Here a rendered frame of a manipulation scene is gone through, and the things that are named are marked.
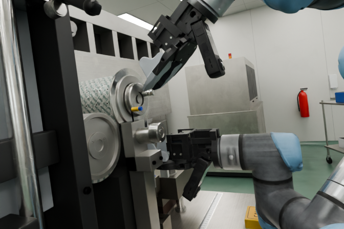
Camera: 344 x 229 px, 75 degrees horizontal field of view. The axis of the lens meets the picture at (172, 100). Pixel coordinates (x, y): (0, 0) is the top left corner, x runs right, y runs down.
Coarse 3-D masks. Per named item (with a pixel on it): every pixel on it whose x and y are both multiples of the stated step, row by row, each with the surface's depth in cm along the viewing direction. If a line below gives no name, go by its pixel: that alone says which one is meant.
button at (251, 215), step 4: (248, 208) 60; (252, 208) 60; (248, 212) 58; (252, 212) 58; (248, 216) 56; (252, 216) 56; (256, 216) 56; (248, 220) 55; (252, 220) 55; (256, 220) 54; (248, 224) 55; (252, 224) 55; (256, 224) 54; (256, 228) 54; (260, 228) 54
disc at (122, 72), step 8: (120, 72) 49; (128, 72) 51; (136, 72) 54; (112, 80) 46; (112, 88) 46; (112, 96) 45; (112, 104) 45; (112, 112) 45; (120, 120) 47; (144, 120) 55
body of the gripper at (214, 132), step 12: (180, 132) 56; (192, 132) 51; (204, 132) 51; (216, 132) 49; (168, 144) 51; (180, 144) 50; (192, 144) 51; (204, 144) 50; (216, 144) 48; (180, 156) 51; (192, 156) 51; (204, 156) 50; (216, 156) 47; (180, 168) 51; (216, 168) 49
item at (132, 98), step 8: (128, 88) 48; (136, 88) 50; (128, 96) 48; (136, 96) 50; (128, 104) 48; (136, 104) 49; (144, 104) 52; (128, 112) 49; (136, 112) 49; (144, 112) 52
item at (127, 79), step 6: (126, 78) 50; (132, 78) 52; (120, 84) 48; (126, 84) 49; (120, 90) 47; (120, 96) 47; (120, 102) 47; (120, 108) 47; (120, 114) 47; (126, 114) 48; (144, 114) 55; (126, 120) 48; (132, 120) 50
